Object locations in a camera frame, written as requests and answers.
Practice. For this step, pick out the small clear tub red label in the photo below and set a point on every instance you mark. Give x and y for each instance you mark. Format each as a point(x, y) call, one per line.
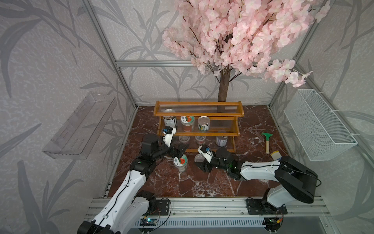
point(184, 139)

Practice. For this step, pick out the green scraper wooden handle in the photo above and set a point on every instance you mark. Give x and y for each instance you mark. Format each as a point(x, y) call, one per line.
point(267, 136)

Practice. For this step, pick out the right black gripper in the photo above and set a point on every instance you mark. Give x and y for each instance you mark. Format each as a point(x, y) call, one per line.
point(204, 165)

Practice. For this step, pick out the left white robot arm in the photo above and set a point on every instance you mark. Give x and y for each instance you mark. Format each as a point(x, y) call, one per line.
point(129, 203)

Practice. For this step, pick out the aluminium front rail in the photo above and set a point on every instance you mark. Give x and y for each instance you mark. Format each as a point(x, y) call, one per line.
point(236, 207)

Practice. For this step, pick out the right circuit board with wires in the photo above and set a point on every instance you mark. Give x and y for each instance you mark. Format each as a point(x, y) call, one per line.
point(272, 225)

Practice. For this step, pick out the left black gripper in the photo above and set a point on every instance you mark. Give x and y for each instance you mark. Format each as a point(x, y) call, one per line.
point(177, 154)

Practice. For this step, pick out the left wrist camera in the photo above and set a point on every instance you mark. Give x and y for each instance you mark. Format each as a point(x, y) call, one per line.
point(168, 135)

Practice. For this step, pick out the green silver-top tin can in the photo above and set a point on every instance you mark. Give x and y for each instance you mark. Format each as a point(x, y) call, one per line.
point(204, 123)

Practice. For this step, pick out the clear acrylic wall shelf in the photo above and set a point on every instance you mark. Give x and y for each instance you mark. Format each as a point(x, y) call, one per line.
point(78, 135)

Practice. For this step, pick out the green circuit board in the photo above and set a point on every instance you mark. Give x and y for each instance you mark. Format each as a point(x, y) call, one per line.
point(149, 222)

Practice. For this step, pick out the blue white work glove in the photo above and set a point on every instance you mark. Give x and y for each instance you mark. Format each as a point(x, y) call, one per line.
point(276, 155)

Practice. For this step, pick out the white wire mesh basket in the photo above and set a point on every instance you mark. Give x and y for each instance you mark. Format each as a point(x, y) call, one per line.
point(321, 133)

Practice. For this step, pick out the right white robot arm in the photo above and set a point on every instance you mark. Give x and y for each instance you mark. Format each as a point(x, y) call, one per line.
point(296, 181)

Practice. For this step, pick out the green white tin can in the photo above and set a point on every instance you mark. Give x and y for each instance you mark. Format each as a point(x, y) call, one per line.
point(170, 119)

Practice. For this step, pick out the clear jar red label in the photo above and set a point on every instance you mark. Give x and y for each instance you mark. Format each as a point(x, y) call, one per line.
point(187, 123)

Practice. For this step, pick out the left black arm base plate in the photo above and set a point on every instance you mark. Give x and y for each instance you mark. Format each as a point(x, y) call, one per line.
point(162, 207)

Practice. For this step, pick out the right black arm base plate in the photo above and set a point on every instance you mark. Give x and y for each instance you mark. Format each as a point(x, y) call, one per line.
point(259, 207)

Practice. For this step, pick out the tall jar strawberry lid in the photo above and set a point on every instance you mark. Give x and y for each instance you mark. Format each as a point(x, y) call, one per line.
point(181, 163)

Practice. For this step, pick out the pink blossom artificial tree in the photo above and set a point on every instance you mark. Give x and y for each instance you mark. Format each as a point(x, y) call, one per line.
point(233, 38)

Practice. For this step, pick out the small clear tub pink label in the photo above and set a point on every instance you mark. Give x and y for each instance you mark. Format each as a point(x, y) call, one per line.
point(199, 158)

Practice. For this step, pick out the orange wooden three-tier shelf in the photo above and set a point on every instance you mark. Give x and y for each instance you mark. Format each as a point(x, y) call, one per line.
point(224, 117)

